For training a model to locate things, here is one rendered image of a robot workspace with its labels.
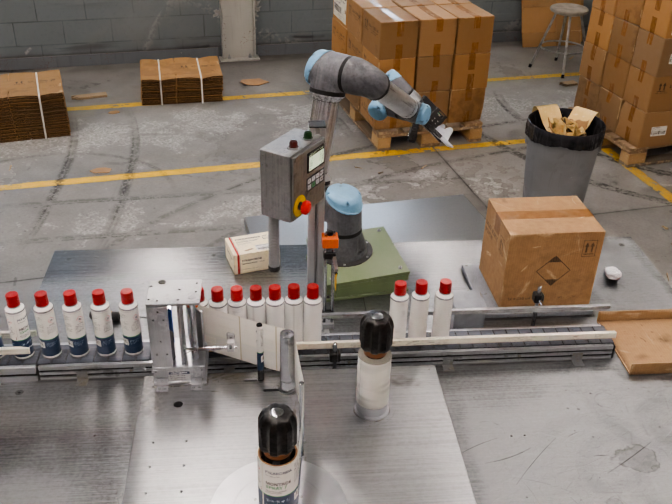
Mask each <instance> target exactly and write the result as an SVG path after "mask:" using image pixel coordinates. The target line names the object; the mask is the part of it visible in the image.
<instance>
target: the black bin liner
mask: <svg viewBox="0 0 672 504"><path fill-rule="evenodd" d="M559 109H560V112H561V115H562V118H563V117H566V118H568V117H569V115H570V114H571V112H572V110H573V109H568V108H559ZM605 131H606V125H605V123H604V122H603V121H602V120H601V119H600V118H598V117H596V116H594V118H593V120H592V121H591V123H590V125H589V126H588V128H587V129H586V131H585V132H586V136H567V135H560V134H555V133H552V132H548V131H547V130H546V129H545V127H544V125H543V122H542V120H541V116H540V113H539V110H536V111H534V112H532V113H531V114H529V116H528V119H527V122H526V128H525V134H526V135H527V136H528V137H529V139H530V140H531V141H533V142H534V143H537V144H538V143H540V144H542V145H544V146H549V147H563V148H568V149H569V150H576V151H582V150H583V151H593V150H595V149H596V148H598V147H600V146H602V144H603V140H604V136H605Z"/></svg>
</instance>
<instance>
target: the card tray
mask: <svg viewBox="0 0 672 504"><path fill-rule="evenodd" d="M597 323H598V324H600V325H603V326H604V327H605V329H606V330H607V331H616V333H617V334H616V338H612V340H613V342H614V344H615V352H616V354H617V355H618V357H619V359H620V360H621V362H622V363H623V365H624V367H625V368H626V370H627V371H628V373H629V375H638V374H663V373H672V309H650V310H620V311H599V313H598V317H597Z"/></svg>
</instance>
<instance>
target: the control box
mask: <svg viewBox="0 0 672 504"><path fill-rule="evenodd" d="M305 131H306V130H302V129H298V128H294V129H292V130H290V131H289V132H287V133H286V134H284V135H282V136H281V137H279V138H277V139H276V140H274V141H272V142H271V143H269V144H267V145H266V146H264V147H262V148H261V149H260V184H261V214H262V215H266V216H269V217H272V218H275V219H278V220H282V221H285V222H288V223H291V222H292V221H295V220H296V219H297V218H299V217H300V216H301V215H303V214H302V213H301V210H298V204H299V202H304V201H305V200H308V201H310V202H311V206H312V207H313V206H314V205H316V204H317V203H318V202H320V201H321V200H322V199H323V198H324V184H325V138H323V136H320V134H316V136H312V137H313V140H311V141H305V140H303V136H304V132H305ZM292 139H295V140H297V142H298V146H299V149H298V150H289V149H288V146H289V142H290V140H292ZM323 143H324V163H323V164H321V165H320V166H319V167H317V168H316V169H314V170H313V171H311V172H310V173H309V174H307V154H308V153H309V152H311V151H312V150H314V149H315V148H317V147H319V146H320V145H322V144H323ZM323 167H324V181H322V182H321V183H320V184H318V185H317V186H315V187H314V188H313V189H311V190H310V191H309V192H307V179H308V178H309V177H310V176H312V175H313V174H315V173H316V172H317V171H319V170H320V169H322V168H323ZM312 207H311V208H312Z"/></svg>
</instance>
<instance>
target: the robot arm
mask: <svg viewBox="0 0 672 504"><path fill-rule="evenodd" d="M304 77H305V80H306V82H307V83H308V84H310V89H309V92H310V93H311V95H312V96H313V101H312V107H311V113H310V119H309V120H325V124H326V143H325V151H326V164H325V215H324V221H325V222H326V223H327V231H328V230H332V231H335V232H337V233H338V239H339V244H338V248H335V251H336V259H337V262H339V263H349V262H354V261H357V260H359V259H361V258H363V257H364V256H365V255H366V253H367V244H366V241H365V238H364V236H363V233H362V208H363V203H362V196H361V193H360V192H359V190H358V189H356V188H355V187H353V186H351V185H349V184H344V183H342V184H340V183H337V184H333V185H331V186H330V181H331V178H330V176H329V175H328V173H327V171H328V165H329V160H330V154H331V148H332V142H333V136H334V130H335V124H336V118H337V113H338V107H339V102H340V101H341V100H342V99H343V98H345V94H346V93H347V94H351V95H356V96H361V97H365V98H367V99H369V100H372V101H371V103H370V104H369V106H368V113H369V114H370V116H371V117H372V118H374V119H375V120H378V121H381V120H384V119H385V118H386V117H387V116H389V117H393V118H397V119H401V120H404V121H408V122H411V125H410V130H409V133H408V135H407V141H408V142H411V143H415V141H416V139H417V132H418V128H419V125H422V126H423V127H424V128H425V129H426V130H427V131H429V132H430V133H431V134H432V135H433V136H434V137H435V138H436V139H437V140H438V141H439V142H442V143H444V144H445V145H446V146H447V147H451V148H453V146H452V145H451V144H450V143H449V142H448V140H449V138H450V136H451V134H452V132H453V129H452V128H451V127H449V128H446V129H444V128H445V125H444V124H442V123H443V122H444V120H445V119H446V118H447V116H446V115H445V114H444V113H443V112H442V111H441V110H440V109H439V108H438V107H436V106H435V105H434V104H433V103H432V102H431V100H430V99H429V98H428V97H427V96H425V95H423V97H422V98H421V96H420V95H419V94H418V93H417V92H416V91H415V90H414V89H413V88H412V87H411V86H410V85H409V84H408V83H407V81H406V80H405V79H404V78H403V77H402V76H401V75H400V74H399V73H398V72H396V71H395V70H394V69H391V70H389V71H388V72H387V73H386V74H385V73H384V72H383V71H381V70H380V69H379V68H377V67H376V66H374V65H373V64H371V63H370V62H368V61H366V60H364V59H362V58H359V57H356V56H351V55H347V54H342V53H338V52H335V51H333V50H324V49H321V50H318V51H316V52H314V53H313V55H312V56H311V57H310V58H309V60H308V62H307V64H306V67H305V71H304ZM439 111H440V112H441V113H442V114H443V115H444V116H443V115H442V114H441V113H440V112H439ZM441 124H442V125H441ZM439 125H440V126H439Z"/></svg>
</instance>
